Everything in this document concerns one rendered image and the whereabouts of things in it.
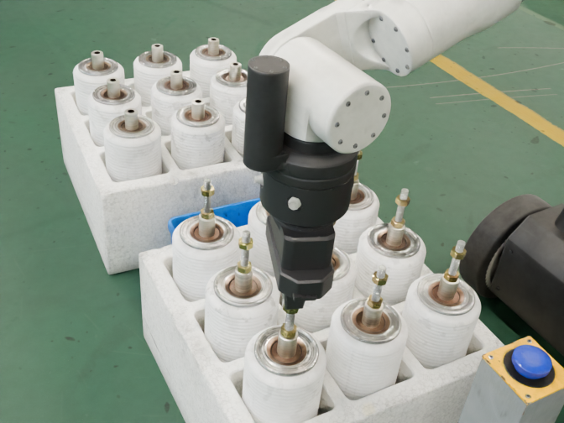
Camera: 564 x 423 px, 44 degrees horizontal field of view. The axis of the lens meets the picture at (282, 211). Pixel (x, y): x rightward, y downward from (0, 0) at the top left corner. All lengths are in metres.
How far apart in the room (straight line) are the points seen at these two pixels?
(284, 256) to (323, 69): 0.19
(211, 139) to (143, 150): 0.12
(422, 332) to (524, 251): 0.31
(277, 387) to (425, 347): 0.23
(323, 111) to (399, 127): 1.24
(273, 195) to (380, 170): 0.99
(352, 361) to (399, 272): 0.17
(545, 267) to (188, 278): 0.55
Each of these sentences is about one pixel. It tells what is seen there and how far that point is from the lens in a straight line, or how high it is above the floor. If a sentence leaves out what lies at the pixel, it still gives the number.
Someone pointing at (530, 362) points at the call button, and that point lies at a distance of 0.78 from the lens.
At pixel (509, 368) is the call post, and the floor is 0.32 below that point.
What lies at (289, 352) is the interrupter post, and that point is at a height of 0.26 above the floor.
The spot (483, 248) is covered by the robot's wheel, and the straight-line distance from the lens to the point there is 1.23.
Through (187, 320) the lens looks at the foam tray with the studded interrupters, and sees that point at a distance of 0.96.
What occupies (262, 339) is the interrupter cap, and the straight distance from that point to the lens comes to 0.84.
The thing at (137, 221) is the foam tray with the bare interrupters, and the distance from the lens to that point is 1.23.
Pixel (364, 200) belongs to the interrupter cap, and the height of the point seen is 0.25.
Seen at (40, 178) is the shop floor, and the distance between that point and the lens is 1.56.
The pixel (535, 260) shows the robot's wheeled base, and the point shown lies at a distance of 1.18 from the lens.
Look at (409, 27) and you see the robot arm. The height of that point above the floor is 0.64.
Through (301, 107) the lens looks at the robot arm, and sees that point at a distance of 0.59.
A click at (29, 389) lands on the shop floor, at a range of 1.14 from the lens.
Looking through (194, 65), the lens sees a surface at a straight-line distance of 1.46.
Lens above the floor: 0.87
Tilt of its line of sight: 37 degrees down
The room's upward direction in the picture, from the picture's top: 6 degrees clockwise
